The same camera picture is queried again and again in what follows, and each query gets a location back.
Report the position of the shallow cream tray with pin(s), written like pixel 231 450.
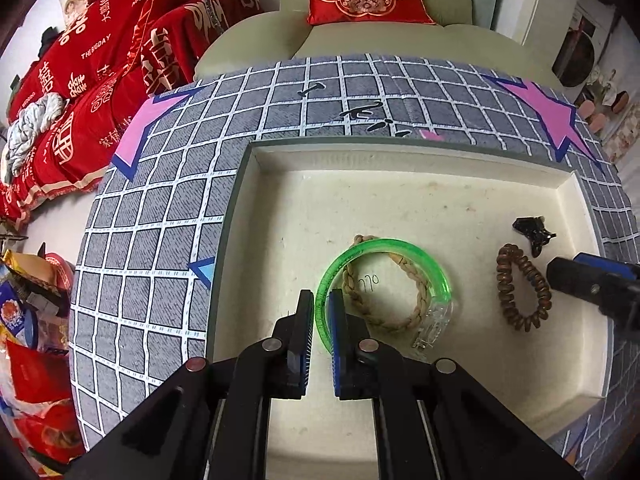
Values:
pixel 400 200

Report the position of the red packet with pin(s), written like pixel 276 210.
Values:
pixel 35 370

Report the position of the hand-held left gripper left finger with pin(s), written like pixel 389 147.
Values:
pixel 302 355

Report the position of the white washing machine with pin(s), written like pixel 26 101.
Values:
pixel 575 50

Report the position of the round red coffee table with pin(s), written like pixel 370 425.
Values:
pixel 60 270

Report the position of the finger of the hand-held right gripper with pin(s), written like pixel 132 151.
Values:
pixel 565 275
pixel 605 264

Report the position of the grey grid tablecloth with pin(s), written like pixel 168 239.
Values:
pixel 165 240

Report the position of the pink slippers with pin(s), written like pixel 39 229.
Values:
pixel 590 115

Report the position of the pale green armchair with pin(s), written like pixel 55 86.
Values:
pixel 250 35

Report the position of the blue snack packet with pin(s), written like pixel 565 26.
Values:
pixel 15 315

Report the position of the black hair clip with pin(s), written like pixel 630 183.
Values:
pixel 535 232

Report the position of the green translucent bangle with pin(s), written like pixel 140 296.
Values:
pixel 385 246

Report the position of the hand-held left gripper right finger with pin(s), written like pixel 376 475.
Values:
pixel 336 360

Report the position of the red-covered sofa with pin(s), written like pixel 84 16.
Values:
pixel 125 60

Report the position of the grey crumpled cloth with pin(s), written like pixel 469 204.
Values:
pixel 30 130

